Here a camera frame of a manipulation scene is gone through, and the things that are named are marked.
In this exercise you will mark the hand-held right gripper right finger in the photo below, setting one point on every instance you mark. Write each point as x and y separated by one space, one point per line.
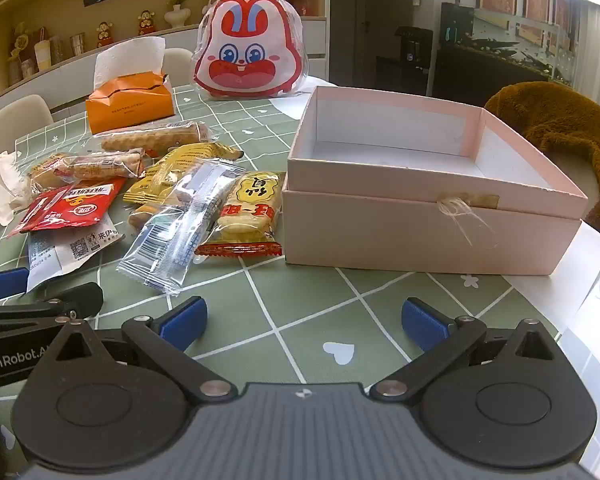
425 325

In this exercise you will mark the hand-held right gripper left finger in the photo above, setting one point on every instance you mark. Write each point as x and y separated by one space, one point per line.
182 322

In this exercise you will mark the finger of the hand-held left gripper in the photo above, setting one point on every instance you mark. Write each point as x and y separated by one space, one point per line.
2 284
82 300

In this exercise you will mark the white snack packet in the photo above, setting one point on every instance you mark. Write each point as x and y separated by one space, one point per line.
55 255

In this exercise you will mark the clear blue striped snack packet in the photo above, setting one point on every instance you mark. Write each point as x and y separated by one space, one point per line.
180 240

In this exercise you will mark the red snack packet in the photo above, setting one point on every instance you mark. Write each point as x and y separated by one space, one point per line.
75 205

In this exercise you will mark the clear packet with orange snack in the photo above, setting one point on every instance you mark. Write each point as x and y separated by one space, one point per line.
142 217

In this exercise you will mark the pink cardboard box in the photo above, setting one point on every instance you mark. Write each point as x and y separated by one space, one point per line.
410 220

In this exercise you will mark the rice cracker packet red edges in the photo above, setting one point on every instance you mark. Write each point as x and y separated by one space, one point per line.
245 210

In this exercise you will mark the bread packets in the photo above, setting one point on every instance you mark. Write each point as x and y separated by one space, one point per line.
95 165

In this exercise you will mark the yellow snack packet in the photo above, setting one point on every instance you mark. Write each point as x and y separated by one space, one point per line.
190 157

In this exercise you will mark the long wafer roll packet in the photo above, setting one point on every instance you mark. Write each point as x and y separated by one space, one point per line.
155 137

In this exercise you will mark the white paper bag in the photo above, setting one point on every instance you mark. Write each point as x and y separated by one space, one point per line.
0 185

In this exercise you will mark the green grid tablecloth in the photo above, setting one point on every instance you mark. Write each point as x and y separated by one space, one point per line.
300 310

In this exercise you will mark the white dining chair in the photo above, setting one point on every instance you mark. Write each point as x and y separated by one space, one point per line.
177 65
17 120

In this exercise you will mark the orange tissue box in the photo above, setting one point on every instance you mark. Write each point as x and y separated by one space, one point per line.
130 107

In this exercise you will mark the brown fleece cloth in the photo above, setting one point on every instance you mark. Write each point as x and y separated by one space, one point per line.
570 125

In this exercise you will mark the black coffee machine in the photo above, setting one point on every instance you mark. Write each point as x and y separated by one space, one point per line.
412 45

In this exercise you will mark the red white rabbit bag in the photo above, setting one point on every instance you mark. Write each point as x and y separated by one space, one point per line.
250 50

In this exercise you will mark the fish tank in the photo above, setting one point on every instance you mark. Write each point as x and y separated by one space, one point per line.
510 40

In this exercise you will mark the white vase with flowers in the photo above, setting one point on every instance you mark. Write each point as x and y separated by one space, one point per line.
176 12

